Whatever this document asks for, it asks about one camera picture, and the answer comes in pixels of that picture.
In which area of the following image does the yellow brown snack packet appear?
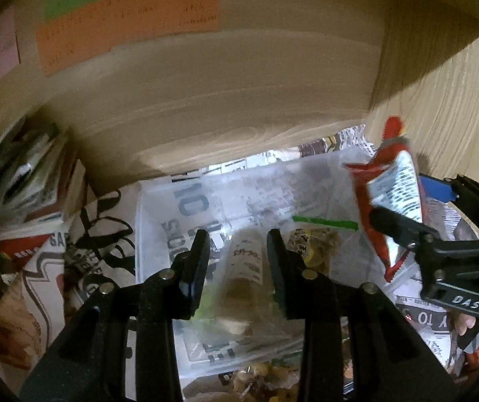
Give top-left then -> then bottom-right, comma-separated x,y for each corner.
286,227 -> 341,277

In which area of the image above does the pile of yellow snacks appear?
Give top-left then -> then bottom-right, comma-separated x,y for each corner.
223,362 -> 303,402

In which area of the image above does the red and silver snack packet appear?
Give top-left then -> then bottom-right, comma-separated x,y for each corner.
344,116 -> 425,284

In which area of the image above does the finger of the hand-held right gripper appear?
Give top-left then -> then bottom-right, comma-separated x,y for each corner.
368,207 -> 442,253
419,173 -> 479,240

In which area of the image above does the person's right hand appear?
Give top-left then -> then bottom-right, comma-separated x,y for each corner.
452,313 -> 479,346

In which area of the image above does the orange paper note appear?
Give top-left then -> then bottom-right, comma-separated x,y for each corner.
36,0 -> 221,78

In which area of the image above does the stack of packets at left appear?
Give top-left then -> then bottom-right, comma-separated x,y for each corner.
0,115 -> 98,246

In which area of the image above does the clear plastic storage box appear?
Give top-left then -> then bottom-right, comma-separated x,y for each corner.
134,147 -> 395,388

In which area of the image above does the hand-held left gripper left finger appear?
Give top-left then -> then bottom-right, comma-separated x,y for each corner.
20,229 -> 211,402

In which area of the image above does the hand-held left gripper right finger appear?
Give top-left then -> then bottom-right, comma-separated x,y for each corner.
266,229 -> 459,402

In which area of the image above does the clear snack bag brown label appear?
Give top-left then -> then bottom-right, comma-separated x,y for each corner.
197,228 -> 307,344

